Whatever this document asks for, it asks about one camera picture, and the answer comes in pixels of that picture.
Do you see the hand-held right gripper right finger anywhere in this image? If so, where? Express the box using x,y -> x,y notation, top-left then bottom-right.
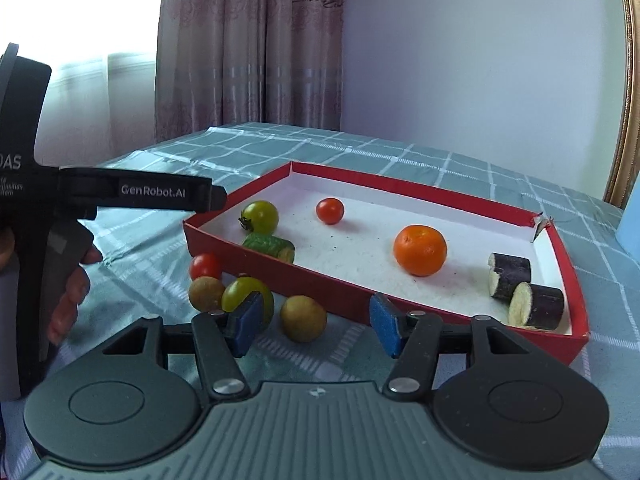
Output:
369,292 -> 533,401

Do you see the brown longan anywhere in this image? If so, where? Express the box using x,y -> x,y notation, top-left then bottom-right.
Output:
188,276 -> 227,313
279,295 -> 328,344

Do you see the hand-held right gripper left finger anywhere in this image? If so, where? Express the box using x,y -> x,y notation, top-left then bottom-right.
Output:
100,291 -> 265,401

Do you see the green checked tablecloth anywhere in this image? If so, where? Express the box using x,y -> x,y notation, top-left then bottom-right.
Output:
0,122 -> 640,480

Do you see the orange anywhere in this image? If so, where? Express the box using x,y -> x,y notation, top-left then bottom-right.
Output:
393,224 -> 448,277

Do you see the red cherry tomato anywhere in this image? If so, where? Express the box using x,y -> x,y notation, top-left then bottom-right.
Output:
189,253 -> 224,282
315,197 -> 345,225

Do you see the red cardboard box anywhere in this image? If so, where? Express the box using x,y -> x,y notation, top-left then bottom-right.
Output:
182,161 -> 592,368

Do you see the notched eggplant piece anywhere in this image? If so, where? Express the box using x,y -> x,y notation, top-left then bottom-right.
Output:
487,252 -> 532,302

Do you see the small green tomato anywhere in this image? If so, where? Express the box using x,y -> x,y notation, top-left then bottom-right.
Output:
238,200 -> 280,237

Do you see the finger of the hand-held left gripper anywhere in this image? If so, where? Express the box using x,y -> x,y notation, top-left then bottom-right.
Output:
202,180 -> 227,213

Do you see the pink patterned curtain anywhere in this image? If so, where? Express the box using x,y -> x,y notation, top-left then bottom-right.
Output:
155,0 -> 346,146

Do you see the blue electric kettle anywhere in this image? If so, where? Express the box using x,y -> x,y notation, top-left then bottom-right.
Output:
616,205 -> 640,261

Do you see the person's left hand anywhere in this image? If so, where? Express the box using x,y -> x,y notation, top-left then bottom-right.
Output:
47,244 -> 104,346

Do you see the gold ornate frame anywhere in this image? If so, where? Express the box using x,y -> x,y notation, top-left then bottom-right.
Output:
602,0 -> 640,208

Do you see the cucumber piece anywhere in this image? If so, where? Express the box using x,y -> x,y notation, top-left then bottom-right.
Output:
242,232 -> 296,264

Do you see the white sheer curtain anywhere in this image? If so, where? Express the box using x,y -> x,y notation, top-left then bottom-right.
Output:
30,0 -> 168,171

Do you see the large green tomato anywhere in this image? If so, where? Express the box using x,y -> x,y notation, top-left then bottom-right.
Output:
221,275 -> 275,333

